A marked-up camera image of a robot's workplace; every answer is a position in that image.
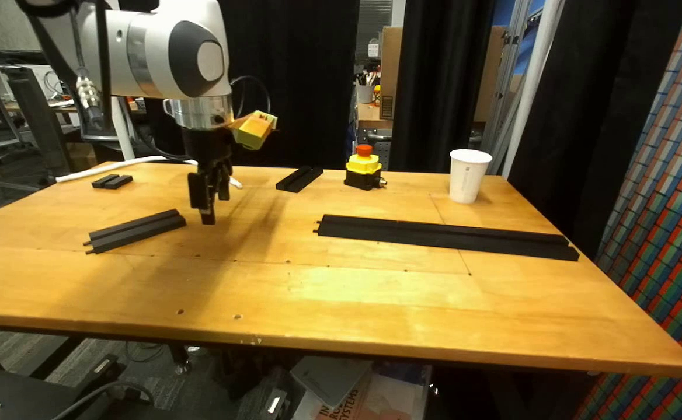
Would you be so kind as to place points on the wide black curtain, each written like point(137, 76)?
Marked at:
point(310, 79)

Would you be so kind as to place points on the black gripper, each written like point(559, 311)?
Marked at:
point(207, 152)

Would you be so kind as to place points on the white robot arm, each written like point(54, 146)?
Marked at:
point(139, 48)

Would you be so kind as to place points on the yellow emergency stop button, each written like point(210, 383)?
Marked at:
point(363, 167)

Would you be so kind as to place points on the small black notched block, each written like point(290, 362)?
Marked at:
point(110, 180)

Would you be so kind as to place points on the black curtain beside patterned backdrop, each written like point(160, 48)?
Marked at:
point(589, 118)

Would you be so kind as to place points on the wrist mounted camera box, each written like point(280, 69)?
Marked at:
point(255, 129)

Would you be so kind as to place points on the white paper cup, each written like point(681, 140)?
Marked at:
point(465, 179)

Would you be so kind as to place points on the narrow black curtain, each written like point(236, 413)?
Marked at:
point(442, 79)

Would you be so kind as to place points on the long black grooved track piece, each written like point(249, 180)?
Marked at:
point(134, 229)

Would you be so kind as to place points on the multicolour patterned backdrop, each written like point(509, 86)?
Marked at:
point(670, 234)

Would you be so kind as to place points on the white frame post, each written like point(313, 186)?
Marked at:
point(531, 79)

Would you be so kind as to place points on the short black grooved track piece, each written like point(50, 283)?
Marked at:
point(297, 179)

